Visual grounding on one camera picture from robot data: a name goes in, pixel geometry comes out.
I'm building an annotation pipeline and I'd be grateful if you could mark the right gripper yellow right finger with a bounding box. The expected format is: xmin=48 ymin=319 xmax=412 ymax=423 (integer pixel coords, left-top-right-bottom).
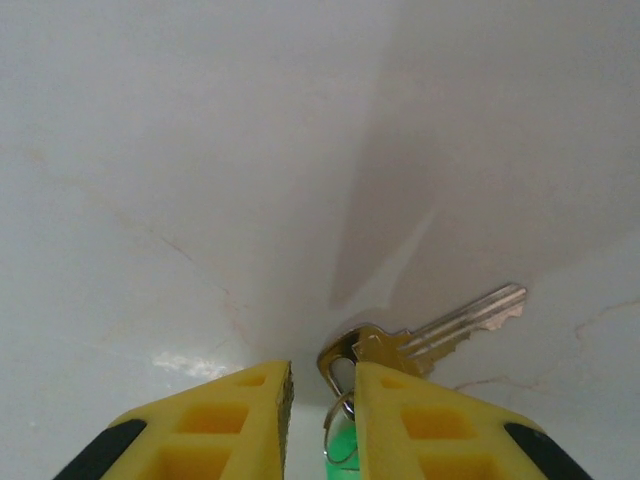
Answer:
xmin=352 ymin=363 xmax=596 ymax=480

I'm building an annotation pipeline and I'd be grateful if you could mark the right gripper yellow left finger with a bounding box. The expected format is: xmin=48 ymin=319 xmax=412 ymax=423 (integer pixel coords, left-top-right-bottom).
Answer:
xmin=52 ymin=359 xmax=296 ymax=480

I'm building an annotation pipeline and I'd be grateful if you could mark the green plastic key tag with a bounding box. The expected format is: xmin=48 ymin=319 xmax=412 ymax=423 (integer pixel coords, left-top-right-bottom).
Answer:
xmin=324 ymin=422 xmax=362 ymax=480

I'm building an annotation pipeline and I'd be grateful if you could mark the small silver split ring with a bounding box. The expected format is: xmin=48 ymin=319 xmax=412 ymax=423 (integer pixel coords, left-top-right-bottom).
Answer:
xmin=322 ymin=389 xmax=361 ymax=464

